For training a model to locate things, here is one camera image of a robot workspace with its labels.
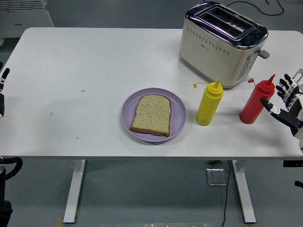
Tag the slice of bread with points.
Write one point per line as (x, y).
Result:
(152, 114)

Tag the black table control panel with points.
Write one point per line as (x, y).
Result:
(293, 163)

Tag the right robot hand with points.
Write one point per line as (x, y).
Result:
(287, 117)

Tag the yellow squeeze bottle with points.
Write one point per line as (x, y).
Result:
(209, 104)

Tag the white ribbed appliance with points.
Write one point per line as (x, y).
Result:
(21, 16)

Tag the cream and chrome toaster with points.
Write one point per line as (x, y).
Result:
(213, 56)

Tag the red squeeze bottle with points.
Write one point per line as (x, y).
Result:
(254, 104)

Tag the purple round plate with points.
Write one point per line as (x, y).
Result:
(177, 113)

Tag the metal floor socket plate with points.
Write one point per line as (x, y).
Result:
(216, 177)

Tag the white table leg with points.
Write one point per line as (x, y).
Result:
(245, 194)
(73, 189)

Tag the silver metal rack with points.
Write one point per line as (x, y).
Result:
(298, 74)

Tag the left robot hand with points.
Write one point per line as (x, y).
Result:
(5, 79)

